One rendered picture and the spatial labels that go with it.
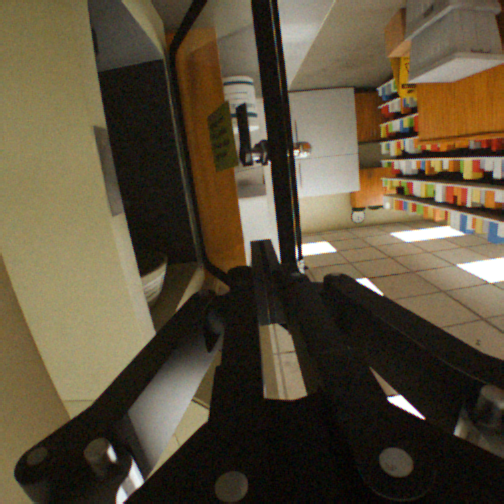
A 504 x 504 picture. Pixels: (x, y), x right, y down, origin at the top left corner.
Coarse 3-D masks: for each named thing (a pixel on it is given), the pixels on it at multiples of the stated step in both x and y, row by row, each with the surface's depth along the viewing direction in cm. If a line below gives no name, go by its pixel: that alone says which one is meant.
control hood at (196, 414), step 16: (208, 288) 51; (272, 352) 46; (208, 368) 32; (272, 368) 41; (208, 384) 30; (272, 384) 38; (192, 400) 27; (208, 400) 28; (192, 416) 27; (176, 432) 28; (192, 432) 28
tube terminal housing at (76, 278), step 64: (0, 0) 16; (64, 0) 17; (128, 0) 28; (0, 64) 18; (64, 64) 18; (0, 128) 19; (64, 128) 19; (0, 192) 20; (64, 192) 21; (64, 256) 22; (128, 256) 24; (64, 320) 24; (128, 320) 24; (64, 384) 26
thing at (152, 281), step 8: (136, 256) 45; (144, 256) 44; (152, 256) 43; (160, 256) 41; (144, 264) 44; (152, 264) 43; (160, 264) 36; (144, 272) 44; (152, 272) 34; (160, 272) 36; (144, 280) 33; (152, 280) 34; (160, 280) 37; (144, 288) 33; (152, 288) 35; (160, 288) 38; (152, 296) 36; (152, 304) 37
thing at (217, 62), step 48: (240, 0) 24; (192, 48) 35; (240, 48) 26; (192, 96) 40; (240, 96) 28; (288, 96) 23; (192, 144) 44; (288, 144) 24; (240, 192) 34; (240, 240) 37
